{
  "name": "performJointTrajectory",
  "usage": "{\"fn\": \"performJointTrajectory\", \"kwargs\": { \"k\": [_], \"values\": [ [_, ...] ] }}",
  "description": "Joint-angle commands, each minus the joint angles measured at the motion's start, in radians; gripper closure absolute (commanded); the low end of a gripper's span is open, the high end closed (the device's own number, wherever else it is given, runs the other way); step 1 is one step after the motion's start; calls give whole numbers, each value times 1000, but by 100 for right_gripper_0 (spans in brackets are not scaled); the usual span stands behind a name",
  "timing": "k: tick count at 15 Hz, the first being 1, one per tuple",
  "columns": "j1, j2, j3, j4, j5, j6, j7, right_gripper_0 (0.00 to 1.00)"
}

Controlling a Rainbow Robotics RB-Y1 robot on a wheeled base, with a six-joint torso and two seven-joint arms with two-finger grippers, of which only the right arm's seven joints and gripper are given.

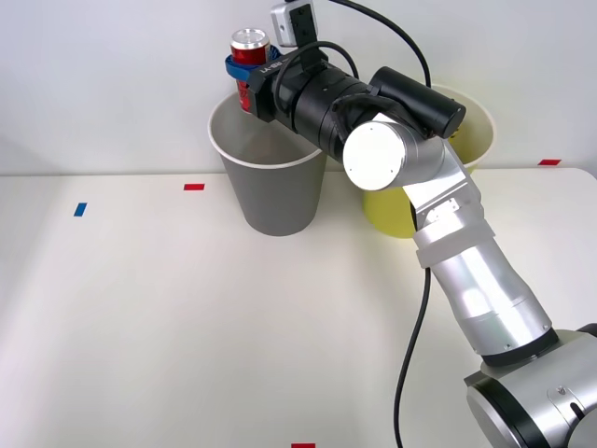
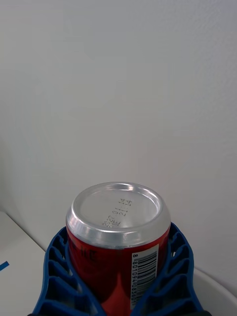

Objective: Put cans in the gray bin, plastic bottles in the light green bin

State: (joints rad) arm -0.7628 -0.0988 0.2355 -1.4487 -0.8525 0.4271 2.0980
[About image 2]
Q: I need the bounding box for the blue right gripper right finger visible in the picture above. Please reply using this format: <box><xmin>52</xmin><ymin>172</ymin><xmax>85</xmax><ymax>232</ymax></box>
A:
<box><xmin>133</xmin><ymin>222</ymin><xmax>204</xmax><ymax>316</ymax></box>

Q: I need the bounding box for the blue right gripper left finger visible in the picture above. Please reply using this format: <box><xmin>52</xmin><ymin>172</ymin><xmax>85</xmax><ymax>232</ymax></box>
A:
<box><xmin>32</xmin><ymin>227</ymin><xmax>107</xmax><ymax>316</ymax></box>

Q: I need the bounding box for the red drink can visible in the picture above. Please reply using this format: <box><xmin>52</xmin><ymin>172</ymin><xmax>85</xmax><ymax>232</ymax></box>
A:
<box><xmin>65</xmin><ymin>182</ymin><xmax>171</xmax><ymax>316</ymax></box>

